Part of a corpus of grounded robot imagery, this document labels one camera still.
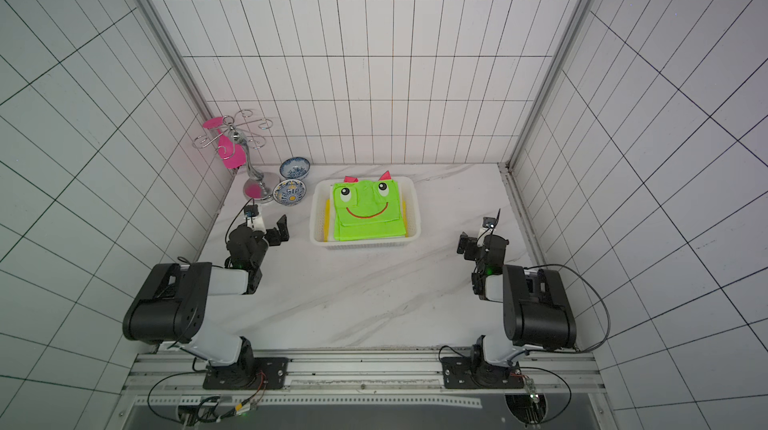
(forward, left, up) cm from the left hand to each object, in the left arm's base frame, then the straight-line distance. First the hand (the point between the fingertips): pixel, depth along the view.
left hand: (271, 220), depth 95 cm
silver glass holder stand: (+18, +11, -6) cm, 22 cm away
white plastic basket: (+12, -15, +2) cm, 19 cm away
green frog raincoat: (+4, -31, +2) cm, 31 cm away
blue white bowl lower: (+17, 0, -6) cm, 18 cm away
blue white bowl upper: (+29, -1, -6) cm, 30 cm away
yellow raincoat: (+1, -18, 0) cm, 18 cm away
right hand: (-2, -65, -2) cm, 65 cm away
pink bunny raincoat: (+13, -37, +4) cm, 39 cm away
